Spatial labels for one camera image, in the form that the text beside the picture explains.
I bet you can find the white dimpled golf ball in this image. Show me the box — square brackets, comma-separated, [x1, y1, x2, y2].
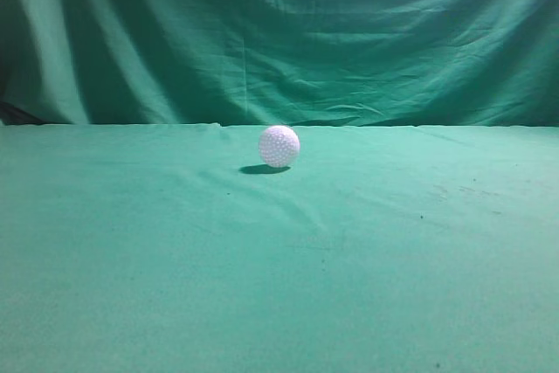
[258, 125, 300, 168]

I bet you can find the green backdrop curtain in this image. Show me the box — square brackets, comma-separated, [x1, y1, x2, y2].
[1, 0, 558, 126]

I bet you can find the green table cloth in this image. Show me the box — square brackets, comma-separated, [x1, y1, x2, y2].
[1, 124, 558, 372]

